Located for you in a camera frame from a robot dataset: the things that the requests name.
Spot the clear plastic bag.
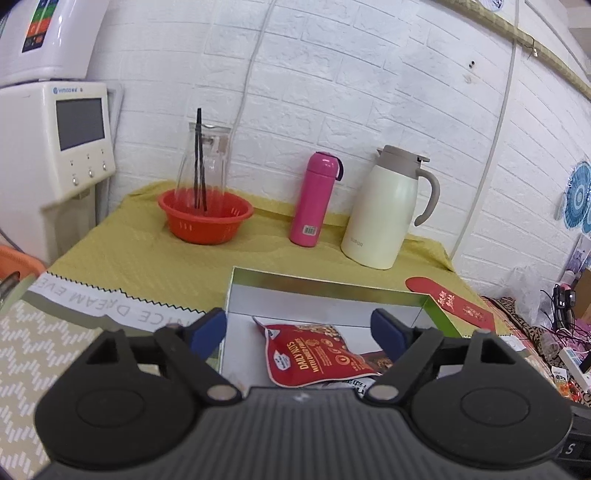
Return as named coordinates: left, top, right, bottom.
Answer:
left=505, top=265, right=542, bottom=326

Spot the white wall cable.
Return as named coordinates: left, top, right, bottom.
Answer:
left=450, top=0, right=521, bottom=262

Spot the white water dispenser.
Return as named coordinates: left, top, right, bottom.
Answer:
left=1, top=82, right=115, bottom=265

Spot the white wall water purifier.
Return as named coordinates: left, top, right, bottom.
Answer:
left=0, top=0, right=109, bottom=87

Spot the cream thermal jug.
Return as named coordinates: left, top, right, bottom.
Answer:
left=341, top=145, right=441, bottom=270

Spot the yellow green tablecloth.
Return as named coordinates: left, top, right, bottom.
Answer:
left=0, top=180, right=509, bottom=480

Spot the red daily nuts packet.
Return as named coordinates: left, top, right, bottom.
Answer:
left=253, top=319, right=378, bottom=388

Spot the clear glass carafe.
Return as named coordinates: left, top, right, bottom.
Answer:
left=173, top=122, right=230, bottom=217

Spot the pink thermos bottle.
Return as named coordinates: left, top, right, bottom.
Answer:
left=290, top=152, right=344, bottom=248

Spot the white power strip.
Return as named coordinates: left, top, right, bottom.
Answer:
left=559, top=347, right=591, bottom=392

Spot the green snack box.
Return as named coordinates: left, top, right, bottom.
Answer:
left=218, top=267, right=475, bottom=393

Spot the white black text packet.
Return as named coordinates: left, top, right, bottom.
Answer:
left=318, top=377, right=376, bottom=396

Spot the orange plastic basket bowl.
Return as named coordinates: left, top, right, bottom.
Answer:
left=157, top=189, right=254, bottom=245

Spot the blue paper fan decoration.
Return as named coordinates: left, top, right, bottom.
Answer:
left=556, top=160, right=591, bottom=234

